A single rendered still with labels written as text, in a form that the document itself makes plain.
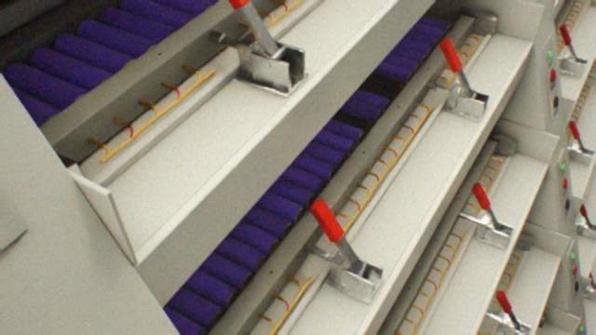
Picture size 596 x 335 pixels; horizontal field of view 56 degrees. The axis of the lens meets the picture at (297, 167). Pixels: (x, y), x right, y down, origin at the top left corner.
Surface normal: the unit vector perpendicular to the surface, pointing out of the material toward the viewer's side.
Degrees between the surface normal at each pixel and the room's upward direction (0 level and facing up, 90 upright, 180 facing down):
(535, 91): 90
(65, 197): 90
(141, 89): 111
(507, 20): 90
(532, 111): 90
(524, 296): 21
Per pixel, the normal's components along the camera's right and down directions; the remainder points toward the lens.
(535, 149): -0.53, 0.60
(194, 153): -0.03, -0.71
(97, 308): 0.78, 0.07
